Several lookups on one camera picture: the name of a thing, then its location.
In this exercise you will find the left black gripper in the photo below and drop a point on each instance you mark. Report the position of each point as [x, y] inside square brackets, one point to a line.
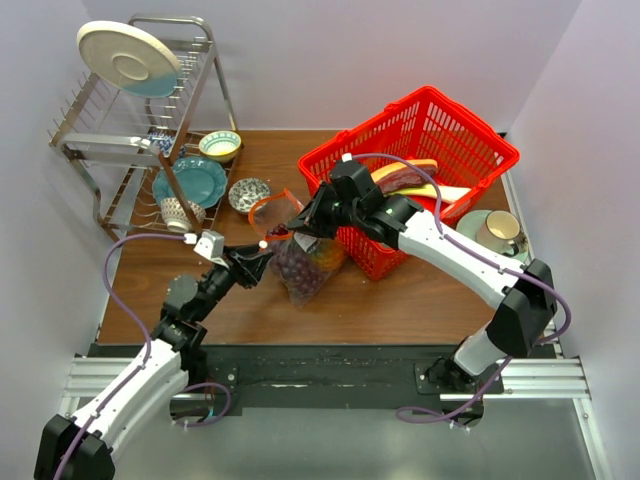
[252, 264]

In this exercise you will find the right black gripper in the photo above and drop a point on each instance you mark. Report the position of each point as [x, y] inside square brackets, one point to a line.
[311, 219]

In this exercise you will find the purple grape bunch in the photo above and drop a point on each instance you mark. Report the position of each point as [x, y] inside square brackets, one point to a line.
[298, 272]
[277, 233]

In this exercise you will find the clear zip top bag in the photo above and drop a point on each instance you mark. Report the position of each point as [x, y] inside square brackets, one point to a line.
[279, 209]

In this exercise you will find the red plastic shopping basket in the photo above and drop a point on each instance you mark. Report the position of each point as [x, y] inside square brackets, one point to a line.
[425, 124]

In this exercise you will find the orange fruit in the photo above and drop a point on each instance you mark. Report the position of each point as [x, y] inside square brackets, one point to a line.
[328, 256]

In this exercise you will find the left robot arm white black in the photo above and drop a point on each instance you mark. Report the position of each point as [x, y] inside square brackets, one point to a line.
[88, 443]

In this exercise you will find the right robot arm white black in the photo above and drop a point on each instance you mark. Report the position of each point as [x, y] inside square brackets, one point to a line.
[522, 296]

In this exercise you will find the black white patterned bowl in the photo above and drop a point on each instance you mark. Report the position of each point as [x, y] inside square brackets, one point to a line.
[245, 193]

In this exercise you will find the patterned bowl in rack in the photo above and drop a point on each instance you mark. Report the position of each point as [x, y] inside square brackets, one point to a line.
[175, 217]

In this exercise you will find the teal scalloped plate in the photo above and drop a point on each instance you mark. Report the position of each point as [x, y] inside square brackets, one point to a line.
[202, 181]

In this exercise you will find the yellow rimmed teal bowl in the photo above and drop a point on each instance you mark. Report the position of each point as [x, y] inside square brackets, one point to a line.
[221, 146]

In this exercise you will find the metal dish rack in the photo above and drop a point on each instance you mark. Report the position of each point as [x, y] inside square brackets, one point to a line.
[103, 132]

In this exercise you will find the white green leek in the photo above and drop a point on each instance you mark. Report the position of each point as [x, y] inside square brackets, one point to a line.
[448, 194]

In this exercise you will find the blue patterned dish in rack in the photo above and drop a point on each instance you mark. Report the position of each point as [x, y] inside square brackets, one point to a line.
[163, 140]

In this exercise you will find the mint green saucer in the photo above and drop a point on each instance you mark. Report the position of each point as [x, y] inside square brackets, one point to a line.
[469, 224]

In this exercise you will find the cream enamel mug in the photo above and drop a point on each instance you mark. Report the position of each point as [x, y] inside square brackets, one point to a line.
[502, 233]

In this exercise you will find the large white blue plate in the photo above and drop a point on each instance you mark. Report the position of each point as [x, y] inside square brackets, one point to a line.
[129, 58]

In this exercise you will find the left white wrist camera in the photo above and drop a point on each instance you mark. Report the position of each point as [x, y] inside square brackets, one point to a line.
[209, 245]

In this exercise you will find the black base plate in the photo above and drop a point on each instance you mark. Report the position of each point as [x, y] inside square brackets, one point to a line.
[329, 376]

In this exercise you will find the aluminium frame rail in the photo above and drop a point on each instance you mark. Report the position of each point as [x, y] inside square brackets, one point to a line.
[576, 387]

